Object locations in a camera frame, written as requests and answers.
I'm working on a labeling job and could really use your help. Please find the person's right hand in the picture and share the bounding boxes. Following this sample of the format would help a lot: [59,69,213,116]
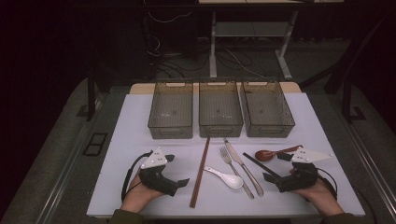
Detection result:
[291,173,345,217]

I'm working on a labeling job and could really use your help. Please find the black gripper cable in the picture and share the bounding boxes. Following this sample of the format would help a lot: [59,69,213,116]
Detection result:
[120,149,154,203]
[317,167,339,201]

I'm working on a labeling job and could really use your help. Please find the steel table knife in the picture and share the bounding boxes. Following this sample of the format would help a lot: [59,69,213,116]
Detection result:
[222,138,265,198]

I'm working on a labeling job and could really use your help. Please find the white ceramic spoon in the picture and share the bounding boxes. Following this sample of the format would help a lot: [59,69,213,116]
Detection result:
[203,165,245,190]

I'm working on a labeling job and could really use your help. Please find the metal floor rail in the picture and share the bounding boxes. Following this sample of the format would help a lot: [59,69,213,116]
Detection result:
[36,99,106,224]
[337,115,396,216]

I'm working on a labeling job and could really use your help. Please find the white metal frame desk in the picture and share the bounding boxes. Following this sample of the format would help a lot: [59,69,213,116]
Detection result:
[197,0,345,81]

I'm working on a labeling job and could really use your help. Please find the thin white hanging cable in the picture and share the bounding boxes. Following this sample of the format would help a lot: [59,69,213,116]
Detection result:
[147,9,192,24]

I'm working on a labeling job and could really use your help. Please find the black slanted stand legs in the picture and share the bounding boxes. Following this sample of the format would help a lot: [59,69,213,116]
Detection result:
[298,12,393,94]

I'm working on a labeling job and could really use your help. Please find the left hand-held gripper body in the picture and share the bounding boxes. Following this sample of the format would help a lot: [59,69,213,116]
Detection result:
[138,147,181,198]

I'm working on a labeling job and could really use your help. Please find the person's left hand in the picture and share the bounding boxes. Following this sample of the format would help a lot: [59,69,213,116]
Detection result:
[120,172,164,214]

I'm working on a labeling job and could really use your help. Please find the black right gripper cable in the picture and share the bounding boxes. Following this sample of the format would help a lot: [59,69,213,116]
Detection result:
[317,167,339,201]

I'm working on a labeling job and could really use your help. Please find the brown wooden chopstick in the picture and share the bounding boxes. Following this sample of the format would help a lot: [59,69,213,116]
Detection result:
[191,136,212,209]
[189,136,210,209]

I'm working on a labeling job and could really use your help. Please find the black metal stand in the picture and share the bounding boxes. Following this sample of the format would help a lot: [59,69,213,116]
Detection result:
[341,71,368,124]
[76,66,110,122]

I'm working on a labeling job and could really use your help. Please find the steel fork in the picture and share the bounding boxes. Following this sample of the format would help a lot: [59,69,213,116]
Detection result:
[219,145,256,200]

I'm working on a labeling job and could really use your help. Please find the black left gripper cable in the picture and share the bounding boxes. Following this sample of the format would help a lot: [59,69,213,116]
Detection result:
[120,149,154,203]

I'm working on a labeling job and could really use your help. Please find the black floor cable tangle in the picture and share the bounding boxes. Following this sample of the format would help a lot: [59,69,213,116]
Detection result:
[145,33,254,79]

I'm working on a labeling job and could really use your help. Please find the white board table cover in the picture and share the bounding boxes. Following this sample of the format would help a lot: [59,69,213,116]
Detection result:
[86,91,366,218]

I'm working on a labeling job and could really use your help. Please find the smoky clear plastic bin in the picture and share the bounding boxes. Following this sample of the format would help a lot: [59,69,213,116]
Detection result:
[198,81,245,139]
[147,81,194,140]
[240,81,296,139]

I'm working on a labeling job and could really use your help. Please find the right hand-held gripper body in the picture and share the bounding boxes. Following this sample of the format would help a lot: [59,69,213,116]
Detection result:
[274,146,334,194]

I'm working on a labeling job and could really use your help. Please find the red-brown wooden spoon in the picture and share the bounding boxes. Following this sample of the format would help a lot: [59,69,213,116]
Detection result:
[254,144,304,162]

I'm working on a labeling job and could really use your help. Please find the white floor cable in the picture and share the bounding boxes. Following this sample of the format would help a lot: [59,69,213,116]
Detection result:
[224,48,266,78]

